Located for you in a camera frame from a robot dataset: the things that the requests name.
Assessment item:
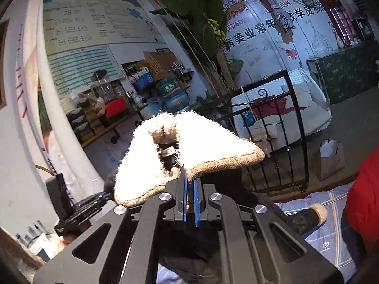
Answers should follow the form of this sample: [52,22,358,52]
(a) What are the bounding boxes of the black quilted shearling jacket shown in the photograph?
[114,111,328,283]

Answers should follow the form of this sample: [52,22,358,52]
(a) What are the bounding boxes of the blue water jug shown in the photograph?
[155,74,190,113]

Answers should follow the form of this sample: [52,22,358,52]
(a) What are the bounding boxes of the black iron bed footboard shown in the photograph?
[192,69,310,198]

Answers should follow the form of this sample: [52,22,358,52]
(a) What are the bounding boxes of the white hanging swing sofa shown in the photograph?
[232,68,332,151]

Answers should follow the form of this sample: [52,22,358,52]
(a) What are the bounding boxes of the brown paper shopping bag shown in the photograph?
[311,138,346,181]

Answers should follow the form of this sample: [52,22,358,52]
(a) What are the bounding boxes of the blue plaid bed sheet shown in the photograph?
[156,182,365,283]

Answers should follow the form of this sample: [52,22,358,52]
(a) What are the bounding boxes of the large green leafy plant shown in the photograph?
[156,0,236,96]

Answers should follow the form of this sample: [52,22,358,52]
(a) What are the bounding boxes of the red puffy garment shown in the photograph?
[345,147,379,251]

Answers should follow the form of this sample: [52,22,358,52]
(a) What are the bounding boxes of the green patterned cabinet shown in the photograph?
[307,40,378,105]

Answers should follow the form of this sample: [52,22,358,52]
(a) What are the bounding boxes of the red phone booth cabinet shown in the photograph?
[319,0,356,46]

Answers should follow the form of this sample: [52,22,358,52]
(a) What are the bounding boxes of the white info wall board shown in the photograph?
[43,0,164,55]

